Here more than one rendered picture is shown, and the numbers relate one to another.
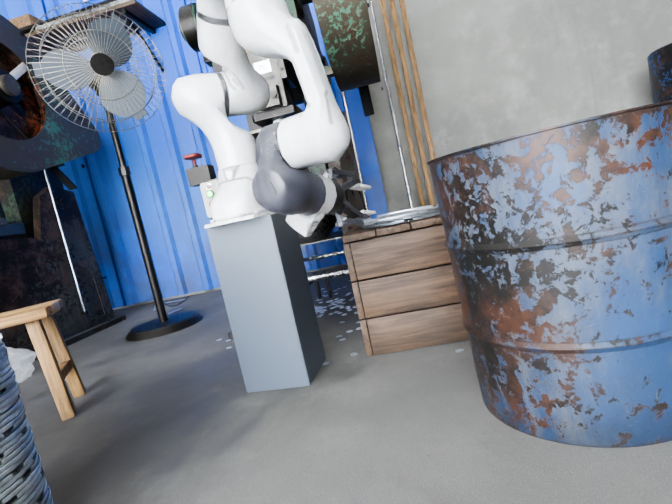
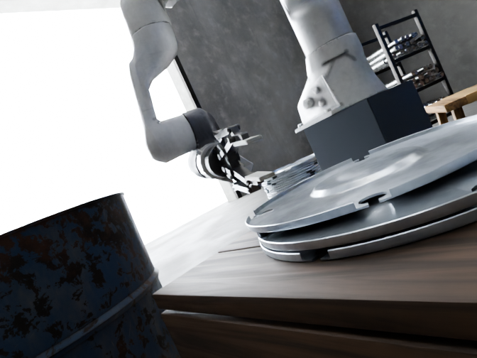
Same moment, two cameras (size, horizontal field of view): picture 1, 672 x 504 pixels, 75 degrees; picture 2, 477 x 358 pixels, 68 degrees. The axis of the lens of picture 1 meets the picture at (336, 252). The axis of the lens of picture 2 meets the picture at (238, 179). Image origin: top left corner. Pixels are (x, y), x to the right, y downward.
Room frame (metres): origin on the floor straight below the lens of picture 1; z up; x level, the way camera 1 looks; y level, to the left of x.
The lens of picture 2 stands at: (1.49, -0.58, 0.43)
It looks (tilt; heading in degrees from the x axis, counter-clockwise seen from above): 2 degrees down; 132
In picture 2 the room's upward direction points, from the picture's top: 25 degrees counter-clockwise
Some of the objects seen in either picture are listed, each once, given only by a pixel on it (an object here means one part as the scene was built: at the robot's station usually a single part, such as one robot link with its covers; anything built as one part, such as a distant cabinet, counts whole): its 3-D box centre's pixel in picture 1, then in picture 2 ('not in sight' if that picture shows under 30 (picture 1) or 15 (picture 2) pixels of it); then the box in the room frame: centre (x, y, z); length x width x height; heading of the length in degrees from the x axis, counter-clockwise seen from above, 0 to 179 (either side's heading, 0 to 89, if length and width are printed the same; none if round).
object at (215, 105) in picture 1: (214, 122); (307, 0); (1.17, 0.24, 0.71); 0.18 x 0.11 x 0.25; 116
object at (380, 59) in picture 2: not in sight; (403, 84); (0.74, 2.46, 0.47); 0.46 x 0.43 x 0.95; 151
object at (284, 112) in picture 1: (279, 119); not in sight; (1.99, 0.12, 0.86); 0.20 x 0.16 x 0.05; 81
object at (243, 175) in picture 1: (239, 193); (329, 84); (1.15, 0.21, 0.52); 0.22 x 0.19 x 0.14; 166
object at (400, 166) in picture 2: (396, 214); (364, 170); (1.32, -0.20, 0.37); 0.29 x 0.29 x 0.01
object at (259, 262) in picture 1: (270, 298); (396, 196); (1.19, 0.20, 0.23); 0.18 x 0.18 x 0.45; 76
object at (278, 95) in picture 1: (266, 76); not in sight; (1.94, 0.13, 1.04); 0.17 x 0.15 x 0.30; 171
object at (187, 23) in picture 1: (204, 32); not in sight; (2.04, 0.36, 1.31); 0.22 x 0.12 x 0.22; 171
